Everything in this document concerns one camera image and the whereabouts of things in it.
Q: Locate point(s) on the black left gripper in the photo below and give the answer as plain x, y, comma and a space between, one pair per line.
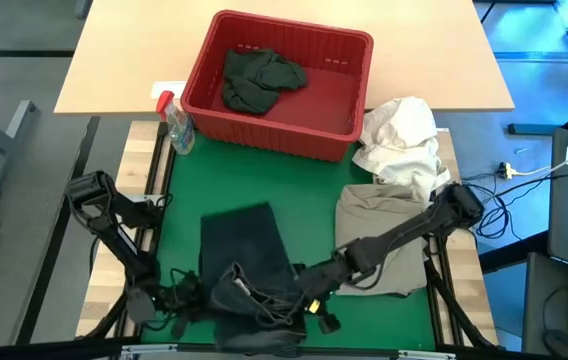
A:
184, 295

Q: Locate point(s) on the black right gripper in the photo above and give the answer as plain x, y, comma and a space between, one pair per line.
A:
314, 285

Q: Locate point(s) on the black garment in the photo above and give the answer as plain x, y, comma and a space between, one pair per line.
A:
244, 240
259, 80

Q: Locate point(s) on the beige garment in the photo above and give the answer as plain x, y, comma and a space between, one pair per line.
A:
379, 215

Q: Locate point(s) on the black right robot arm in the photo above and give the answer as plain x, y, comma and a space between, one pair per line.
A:
404, 230

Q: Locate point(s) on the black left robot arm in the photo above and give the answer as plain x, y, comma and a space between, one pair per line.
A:
129, 250

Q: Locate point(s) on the red plastic laundry bin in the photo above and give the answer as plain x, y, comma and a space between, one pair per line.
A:
324, 115

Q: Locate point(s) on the white crumpled garment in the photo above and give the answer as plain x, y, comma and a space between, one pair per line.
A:
399, 140

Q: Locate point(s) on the clear spray bottle red trigger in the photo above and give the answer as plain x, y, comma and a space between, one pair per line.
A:
179, 130

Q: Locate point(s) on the black computer mouse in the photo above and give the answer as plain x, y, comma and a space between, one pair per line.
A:
561, 345

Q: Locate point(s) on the beige wooden desk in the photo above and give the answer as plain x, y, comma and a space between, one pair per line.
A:
439, 60

